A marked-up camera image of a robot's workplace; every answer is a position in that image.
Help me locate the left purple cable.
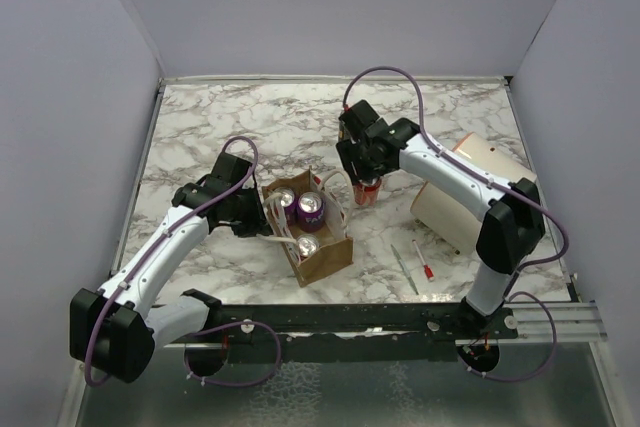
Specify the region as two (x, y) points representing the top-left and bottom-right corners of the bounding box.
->
(84, 137), (284, 388)

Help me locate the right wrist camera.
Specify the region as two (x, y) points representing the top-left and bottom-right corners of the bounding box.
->
(339, 100), (388, 142)

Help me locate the red white marker pen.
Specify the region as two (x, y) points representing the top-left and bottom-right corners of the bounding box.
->
(412, 239), (435, 282)

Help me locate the brown canvas bag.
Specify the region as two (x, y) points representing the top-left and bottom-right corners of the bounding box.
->
(262, 169), (355, 287)

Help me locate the white cylindrical container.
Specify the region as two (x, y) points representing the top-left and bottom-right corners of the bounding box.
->
(410, 132), (537, 255)

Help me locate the purple soda can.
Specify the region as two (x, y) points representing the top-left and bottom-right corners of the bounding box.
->
(274, 187), (297, 225)
(296, 192), (325, 232)

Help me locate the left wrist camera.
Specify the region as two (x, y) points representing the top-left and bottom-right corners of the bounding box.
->
(206, 152), (252, 193)

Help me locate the purple cable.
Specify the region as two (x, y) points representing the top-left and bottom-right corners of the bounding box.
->
(342, 65), (571, 381)
(84, 137), (284, 388)

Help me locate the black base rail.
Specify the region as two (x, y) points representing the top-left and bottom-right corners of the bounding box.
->
(179, 303), (517, 364)

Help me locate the red cola can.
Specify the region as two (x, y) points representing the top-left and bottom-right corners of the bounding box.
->
(353, 177), (382, 207)

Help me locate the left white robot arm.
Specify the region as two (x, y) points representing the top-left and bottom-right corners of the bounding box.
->
(69, 183), (270, 383)

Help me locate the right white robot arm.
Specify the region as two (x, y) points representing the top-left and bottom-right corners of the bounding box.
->
(336, 113), (545, 338)

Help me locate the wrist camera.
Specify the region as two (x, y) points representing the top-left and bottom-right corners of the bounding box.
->
(339, 100), (388, 142)
(206, 152), (252, 193)

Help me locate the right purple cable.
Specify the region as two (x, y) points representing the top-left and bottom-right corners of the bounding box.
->
(342, 65), (571, 381)

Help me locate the black beverage can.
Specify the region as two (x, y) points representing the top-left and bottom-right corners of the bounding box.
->
(338, 120), (346, 141)

